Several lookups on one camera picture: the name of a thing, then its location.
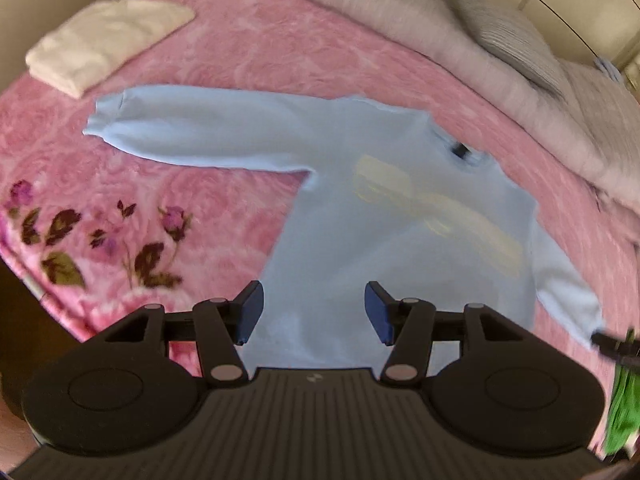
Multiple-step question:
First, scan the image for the grey ribbed pillow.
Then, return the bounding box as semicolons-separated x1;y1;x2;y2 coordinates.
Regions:
450;0;569;100

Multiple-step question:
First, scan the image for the small blue cloth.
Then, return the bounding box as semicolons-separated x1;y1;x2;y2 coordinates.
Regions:
594;57;624;82

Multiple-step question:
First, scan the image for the green cloth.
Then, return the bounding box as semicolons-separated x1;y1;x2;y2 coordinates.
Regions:
602;350;640;455

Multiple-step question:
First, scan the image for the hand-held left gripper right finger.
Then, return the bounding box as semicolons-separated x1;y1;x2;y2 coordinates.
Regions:
365;281;528;387

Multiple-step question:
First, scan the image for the striped lilac quilt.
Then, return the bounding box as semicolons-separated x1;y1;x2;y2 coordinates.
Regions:
295;0;640;247

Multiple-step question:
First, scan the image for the folded cream cloth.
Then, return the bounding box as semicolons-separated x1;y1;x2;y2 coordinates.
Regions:
25;0;196;100

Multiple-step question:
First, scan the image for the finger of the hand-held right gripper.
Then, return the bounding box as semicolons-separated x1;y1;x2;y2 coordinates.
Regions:
591;329;640;361

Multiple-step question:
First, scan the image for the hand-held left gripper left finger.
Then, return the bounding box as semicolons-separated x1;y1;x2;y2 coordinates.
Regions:
102;281;264;387

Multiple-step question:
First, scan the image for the light blue sweatshirt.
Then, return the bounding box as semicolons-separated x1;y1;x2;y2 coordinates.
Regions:
82;85;607;372

